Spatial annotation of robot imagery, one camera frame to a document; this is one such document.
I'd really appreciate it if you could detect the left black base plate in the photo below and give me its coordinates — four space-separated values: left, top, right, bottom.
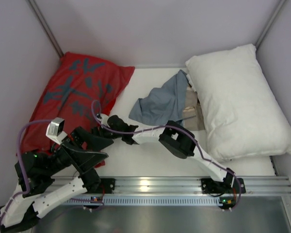
96 178 116 194

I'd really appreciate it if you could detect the white bare pillow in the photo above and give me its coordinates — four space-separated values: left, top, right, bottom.
186 44 291 162

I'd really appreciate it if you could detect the right aluminium corner post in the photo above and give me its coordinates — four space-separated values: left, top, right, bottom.
255 0 288 50

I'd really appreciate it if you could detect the white slotted cable duct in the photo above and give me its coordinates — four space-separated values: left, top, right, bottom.
63 196 236 207

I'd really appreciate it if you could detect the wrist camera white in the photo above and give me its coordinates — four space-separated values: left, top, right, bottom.
46 117 67 145
97 114 109 126

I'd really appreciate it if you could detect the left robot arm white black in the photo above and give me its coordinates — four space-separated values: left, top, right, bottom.
0 126 113 233

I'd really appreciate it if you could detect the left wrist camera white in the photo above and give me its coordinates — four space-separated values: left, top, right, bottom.
46 117 67 145

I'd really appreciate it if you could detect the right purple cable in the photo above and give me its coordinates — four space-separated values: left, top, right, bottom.
91 100 242 209

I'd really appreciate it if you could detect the blue grey pillowcase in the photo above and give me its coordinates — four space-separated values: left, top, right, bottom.
129 70 188 126

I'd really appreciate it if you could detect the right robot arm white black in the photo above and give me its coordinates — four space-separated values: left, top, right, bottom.
100 115 236 189

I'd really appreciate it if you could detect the beige grey pillowcase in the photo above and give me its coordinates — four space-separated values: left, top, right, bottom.
182 85 205 131

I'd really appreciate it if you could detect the red pillowcase with grey print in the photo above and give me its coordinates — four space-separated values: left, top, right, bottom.
16 52 135 154

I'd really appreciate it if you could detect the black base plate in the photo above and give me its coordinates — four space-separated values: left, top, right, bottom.
96 178 116 194
201 178 246 195

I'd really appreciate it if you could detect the left aluminium corner post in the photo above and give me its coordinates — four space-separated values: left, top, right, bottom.
25 0 64 58

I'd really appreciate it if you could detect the aluminium corner post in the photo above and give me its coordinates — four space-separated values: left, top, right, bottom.
25 0 64 58
255 0 288 50

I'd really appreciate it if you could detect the aluminium mounting rail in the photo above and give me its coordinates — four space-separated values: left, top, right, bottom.
48 176 291 195

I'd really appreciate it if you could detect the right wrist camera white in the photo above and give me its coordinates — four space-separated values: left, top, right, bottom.
97 114 109 126

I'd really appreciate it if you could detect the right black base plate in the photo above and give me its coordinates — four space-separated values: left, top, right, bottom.
201 178 246 195

